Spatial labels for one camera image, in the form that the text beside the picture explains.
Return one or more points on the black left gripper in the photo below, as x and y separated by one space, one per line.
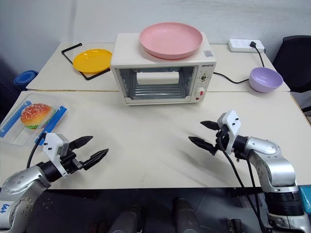
71 163

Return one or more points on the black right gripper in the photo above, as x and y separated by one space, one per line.
222 140

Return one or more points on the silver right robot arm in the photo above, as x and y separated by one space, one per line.
272 160

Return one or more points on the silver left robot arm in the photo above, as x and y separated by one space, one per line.
22 180

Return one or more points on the oven dial knob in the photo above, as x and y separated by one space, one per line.
203 78

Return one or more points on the printed label sticker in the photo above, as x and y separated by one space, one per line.
207 53

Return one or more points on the white toaster oven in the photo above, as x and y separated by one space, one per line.
126 55

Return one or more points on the toy hamburger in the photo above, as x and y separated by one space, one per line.
36 114

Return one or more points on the clear container with blue clips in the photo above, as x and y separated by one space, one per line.
17 136

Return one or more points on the purple bowl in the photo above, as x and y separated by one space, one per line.
266 80

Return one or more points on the yellow plate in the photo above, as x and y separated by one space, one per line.
92 60

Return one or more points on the white power strip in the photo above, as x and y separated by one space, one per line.
239 44

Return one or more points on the pink plate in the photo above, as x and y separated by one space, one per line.
170 40

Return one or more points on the white tape label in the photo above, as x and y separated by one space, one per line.
5 210

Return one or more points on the black chair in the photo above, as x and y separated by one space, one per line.
295 63

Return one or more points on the teal object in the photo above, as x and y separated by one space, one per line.
305 200

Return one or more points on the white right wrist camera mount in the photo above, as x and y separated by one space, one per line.
232 123

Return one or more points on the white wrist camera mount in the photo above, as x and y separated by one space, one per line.
51 142
232 123

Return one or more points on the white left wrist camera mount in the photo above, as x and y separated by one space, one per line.
51 142

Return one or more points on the red power rocker switch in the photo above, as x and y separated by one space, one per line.
199 94

